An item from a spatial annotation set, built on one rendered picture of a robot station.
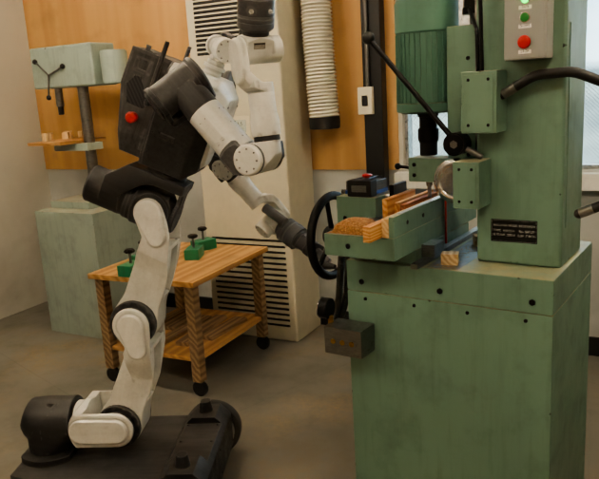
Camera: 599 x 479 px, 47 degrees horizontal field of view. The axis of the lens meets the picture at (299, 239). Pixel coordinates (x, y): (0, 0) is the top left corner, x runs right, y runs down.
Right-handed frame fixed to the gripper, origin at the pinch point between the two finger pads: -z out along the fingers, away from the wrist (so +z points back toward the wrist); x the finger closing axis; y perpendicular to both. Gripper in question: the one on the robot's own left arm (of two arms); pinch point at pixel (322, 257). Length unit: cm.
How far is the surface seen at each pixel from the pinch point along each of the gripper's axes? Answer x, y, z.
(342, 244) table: 47, 9, -19
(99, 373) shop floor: -62, -114, 81
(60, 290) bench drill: -94, -110, 149
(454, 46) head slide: 47, 69, -13
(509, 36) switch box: 60, 73, -28
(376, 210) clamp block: 27.3, 22.4, -15.1
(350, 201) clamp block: 26.8, 20.1, -6.6
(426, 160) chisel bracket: 30, 42, -19
